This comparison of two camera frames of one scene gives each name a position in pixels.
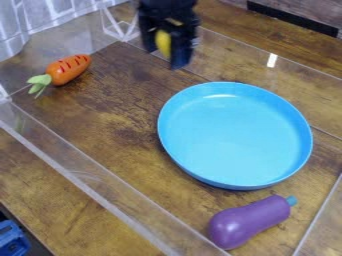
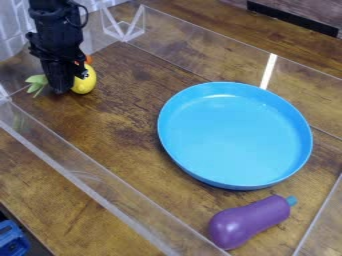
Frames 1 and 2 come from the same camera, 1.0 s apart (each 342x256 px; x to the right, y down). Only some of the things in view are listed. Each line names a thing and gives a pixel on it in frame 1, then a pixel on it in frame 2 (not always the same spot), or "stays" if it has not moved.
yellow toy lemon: x=163 y=43 to x=83 y=86
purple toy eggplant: x=235 y=225 stays
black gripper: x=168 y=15 to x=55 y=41
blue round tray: x=236 y=134 stays
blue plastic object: x=13 y=243 stays
